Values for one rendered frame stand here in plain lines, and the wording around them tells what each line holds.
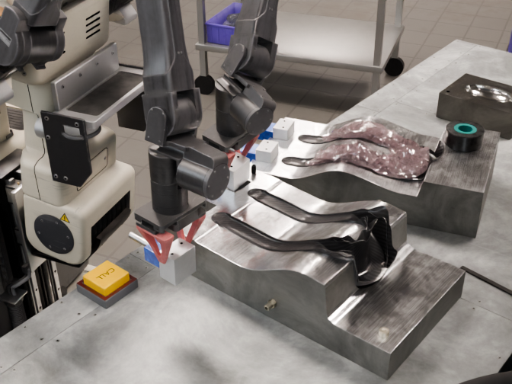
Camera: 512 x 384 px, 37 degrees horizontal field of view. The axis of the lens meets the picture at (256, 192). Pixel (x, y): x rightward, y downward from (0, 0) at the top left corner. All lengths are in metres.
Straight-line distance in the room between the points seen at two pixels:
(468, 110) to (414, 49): 2.59
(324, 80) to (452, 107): 2.16
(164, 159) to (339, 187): 0.56
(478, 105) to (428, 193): 0.47
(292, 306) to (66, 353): 0.39
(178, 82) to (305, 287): 0.40
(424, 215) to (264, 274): 0.42
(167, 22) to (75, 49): 0.51
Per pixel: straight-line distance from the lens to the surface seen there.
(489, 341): 1.38
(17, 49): 1.31
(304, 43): 3.85
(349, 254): 1.27
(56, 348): 1.36
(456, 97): 1.99
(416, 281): 1.37
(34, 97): 1.62
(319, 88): 4.03
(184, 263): 1.26
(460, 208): 1.57
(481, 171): 1.61
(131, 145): 3.54
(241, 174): 1.52
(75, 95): 1.59
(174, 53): 1.13
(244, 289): 1.37
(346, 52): 3.75
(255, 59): 1.37
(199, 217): 1.23
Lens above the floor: 1.72
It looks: 33 degrees down
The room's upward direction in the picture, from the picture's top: 1 degrees counter-clockwise
